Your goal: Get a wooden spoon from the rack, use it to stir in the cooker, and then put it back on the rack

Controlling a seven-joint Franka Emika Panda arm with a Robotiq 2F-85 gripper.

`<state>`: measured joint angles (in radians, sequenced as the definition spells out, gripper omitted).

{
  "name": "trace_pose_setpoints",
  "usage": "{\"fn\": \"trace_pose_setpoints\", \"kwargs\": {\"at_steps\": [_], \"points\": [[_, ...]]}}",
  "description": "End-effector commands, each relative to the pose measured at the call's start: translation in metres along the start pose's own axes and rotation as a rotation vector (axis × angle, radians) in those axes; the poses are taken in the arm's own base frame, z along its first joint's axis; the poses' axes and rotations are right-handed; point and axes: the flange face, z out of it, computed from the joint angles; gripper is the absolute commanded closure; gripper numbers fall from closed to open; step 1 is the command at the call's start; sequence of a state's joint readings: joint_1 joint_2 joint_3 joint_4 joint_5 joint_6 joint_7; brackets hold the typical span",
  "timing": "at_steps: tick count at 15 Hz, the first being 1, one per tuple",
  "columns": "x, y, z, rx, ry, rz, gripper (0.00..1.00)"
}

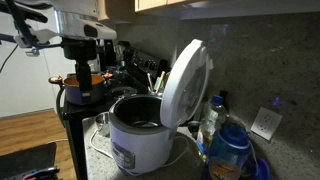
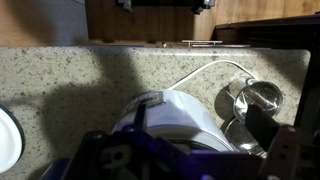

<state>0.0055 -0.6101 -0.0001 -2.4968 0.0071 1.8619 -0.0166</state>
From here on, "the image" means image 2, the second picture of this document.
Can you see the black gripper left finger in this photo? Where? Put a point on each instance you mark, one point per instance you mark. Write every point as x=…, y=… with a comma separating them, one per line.
x=139, y=120

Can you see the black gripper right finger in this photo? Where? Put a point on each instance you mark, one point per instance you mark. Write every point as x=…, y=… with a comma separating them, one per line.
x=261, y=126

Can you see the white rice cooker body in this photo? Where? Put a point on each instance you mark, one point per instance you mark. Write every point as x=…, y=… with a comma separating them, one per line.
x=177, y=117

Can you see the wide shallow steel bowl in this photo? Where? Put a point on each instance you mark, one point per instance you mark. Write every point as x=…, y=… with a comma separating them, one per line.
x=241, y=139

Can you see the small steel bowl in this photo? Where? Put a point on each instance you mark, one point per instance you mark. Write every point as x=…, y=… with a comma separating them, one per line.
x=266, y=95

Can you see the white plate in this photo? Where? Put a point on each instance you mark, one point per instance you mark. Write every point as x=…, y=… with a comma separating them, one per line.
x=12, y=141

